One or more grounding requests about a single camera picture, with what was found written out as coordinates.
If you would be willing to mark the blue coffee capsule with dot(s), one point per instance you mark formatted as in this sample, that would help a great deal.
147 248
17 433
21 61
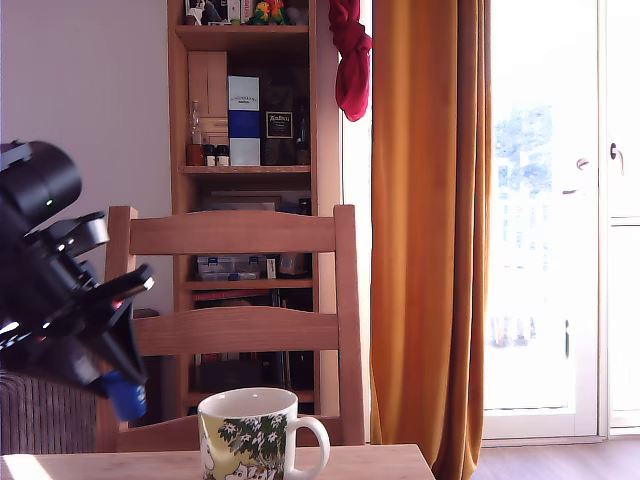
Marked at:
127 400

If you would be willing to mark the small dark-lidded jar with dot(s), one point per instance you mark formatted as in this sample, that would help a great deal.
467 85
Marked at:
222 156
210 156

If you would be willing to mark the green orange parrot figurine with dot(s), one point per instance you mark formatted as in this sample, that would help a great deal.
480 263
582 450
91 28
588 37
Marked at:
268 11

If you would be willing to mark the clear plastic organiser box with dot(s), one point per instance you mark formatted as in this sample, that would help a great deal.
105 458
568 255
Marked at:
227 266

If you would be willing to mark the small white box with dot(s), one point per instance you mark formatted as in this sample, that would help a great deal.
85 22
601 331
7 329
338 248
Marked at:
271 267

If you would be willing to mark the clear glass bottle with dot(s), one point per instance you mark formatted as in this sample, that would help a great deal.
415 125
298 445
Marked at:
195 147

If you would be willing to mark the wooden chair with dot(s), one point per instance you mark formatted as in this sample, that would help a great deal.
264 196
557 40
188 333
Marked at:
235 232

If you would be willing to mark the grey ribbed sofa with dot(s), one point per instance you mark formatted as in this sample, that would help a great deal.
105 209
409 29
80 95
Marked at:
45 420

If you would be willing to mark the light wooden box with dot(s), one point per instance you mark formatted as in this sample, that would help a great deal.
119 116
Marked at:
207 80

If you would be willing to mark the white mug with green print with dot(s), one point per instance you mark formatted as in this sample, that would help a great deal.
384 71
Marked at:
240 440

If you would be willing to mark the red knotted cloth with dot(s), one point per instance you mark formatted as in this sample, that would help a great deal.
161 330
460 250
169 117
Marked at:
352 85

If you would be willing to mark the dark carton with label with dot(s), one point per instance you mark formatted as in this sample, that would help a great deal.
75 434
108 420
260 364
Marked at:
278 132

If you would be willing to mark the white and blue carton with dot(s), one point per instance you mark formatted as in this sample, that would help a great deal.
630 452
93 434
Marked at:
244 125

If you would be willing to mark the wooden bookshelf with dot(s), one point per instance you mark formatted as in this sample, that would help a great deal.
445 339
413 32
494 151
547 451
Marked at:
177 125

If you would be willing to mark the orange curtain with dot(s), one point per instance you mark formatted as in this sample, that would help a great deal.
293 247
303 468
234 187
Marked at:
422 225

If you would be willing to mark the dark glass bottle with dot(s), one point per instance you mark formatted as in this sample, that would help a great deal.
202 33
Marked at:
302 140

